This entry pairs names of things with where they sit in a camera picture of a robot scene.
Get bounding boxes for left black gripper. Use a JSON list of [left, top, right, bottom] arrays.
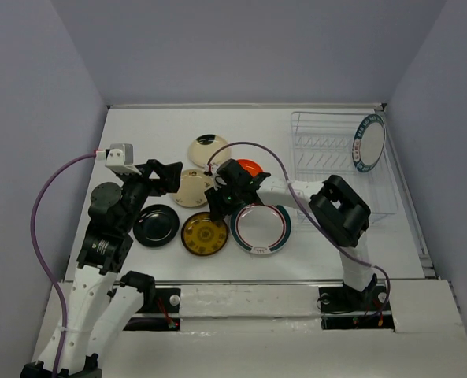
[[118, 158, 184, 231]]

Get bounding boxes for brown yellow patterned plate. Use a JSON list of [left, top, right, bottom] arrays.
[[180, 212, 229, 257]]

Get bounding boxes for cream plate small motifs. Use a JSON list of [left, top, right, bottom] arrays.
[[171, 169, 213, 209]]

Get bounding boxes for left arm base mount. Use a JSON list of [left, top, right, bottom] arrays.
[[124, 287, 181, 332]]

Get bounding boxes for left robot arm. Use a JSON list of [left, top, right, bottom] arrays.
[[21, 157, 183, 377]]

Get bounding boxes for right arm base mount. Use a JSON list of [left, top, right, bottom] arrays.
[[316, 286, 395, 331]]

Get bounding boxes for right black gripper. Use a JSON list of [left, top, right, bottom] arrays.
[[205, 181, 243, 222]]

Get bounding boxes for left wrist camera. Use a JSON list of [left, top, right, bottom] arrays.
[[95, 143, 139, 175]]

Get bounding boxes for white plate dark green rim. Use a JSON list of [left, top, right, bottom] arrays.
[[351, 114, 386, 172]]

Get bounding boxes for cream plate black brush mark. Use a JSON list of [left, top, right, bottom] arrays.
[[187, 134, 232, 167]]

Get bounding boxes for white plate teal red rim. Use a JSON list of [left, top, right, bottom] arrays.
[[229, 205, 292, 256]]

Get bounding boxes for white wire dish rack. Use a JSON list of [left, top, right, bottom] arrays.
[[291, 110, 398, 223]]

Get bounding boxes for orange plate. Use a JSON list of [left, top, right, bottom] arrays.
[[237, 158, 263, 177]]

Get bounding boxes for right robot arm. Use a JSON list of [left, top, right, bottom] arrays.
[[205, 159, 377, 309]]

